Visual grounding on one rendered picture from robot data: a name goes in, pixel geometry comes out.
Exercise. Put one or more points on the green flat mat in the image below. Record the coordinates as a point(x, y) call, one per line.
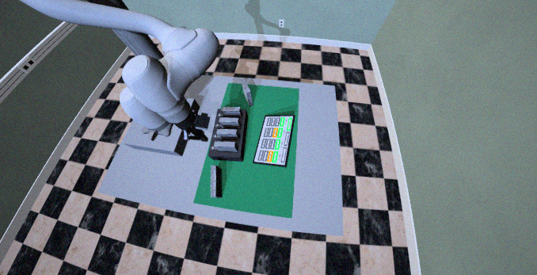
point(247, 186)

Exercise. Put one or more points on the status display screen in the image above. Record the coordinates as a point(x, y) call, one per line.
point(274, 142)

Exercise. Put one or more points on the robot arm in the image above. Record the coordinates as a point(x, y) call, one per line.
point(154, 81)

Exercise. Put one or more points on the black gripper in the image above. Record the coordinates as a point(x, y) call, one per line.
point(186, 127)

